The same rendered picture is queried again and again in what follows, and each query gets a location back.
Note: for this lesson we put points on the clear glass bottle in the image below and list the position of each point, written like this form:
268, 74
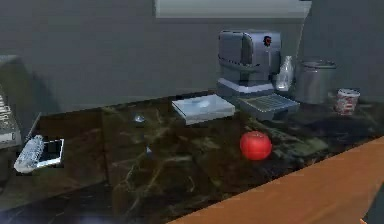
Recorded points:
285, 76

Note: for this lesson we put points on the pale blue square plate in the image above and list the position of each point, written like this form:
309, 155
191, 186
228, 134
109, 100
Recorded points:
203, 107

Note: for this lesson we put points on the red apple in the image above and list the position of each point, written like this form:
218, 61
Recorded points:
255, 145

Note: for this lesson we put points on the grey coffee machine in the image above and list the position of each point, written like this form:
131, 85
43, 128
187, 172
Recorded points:
248, 63

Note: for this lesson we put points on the grey metal pot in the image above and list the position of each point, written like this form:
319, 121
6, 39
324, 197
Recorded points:
313, 81

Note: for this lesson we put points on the brown wooden counter front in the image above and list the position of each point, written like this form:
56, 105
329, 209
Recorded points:
310, 190

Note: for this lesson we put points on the white mobile phone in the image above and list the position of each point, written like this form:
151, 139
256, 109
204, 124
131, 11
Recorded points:
52, 152

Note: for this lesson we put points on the red and white cup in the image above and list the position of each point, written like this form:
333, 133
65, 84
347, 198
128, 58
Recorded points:
346, 101

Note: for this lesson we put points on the grey stove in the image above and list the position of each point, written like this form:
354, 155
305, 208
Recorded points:
7, 110

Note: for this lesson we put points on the white wall cupboard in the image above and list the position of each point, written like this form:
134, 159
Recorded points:
233, 8

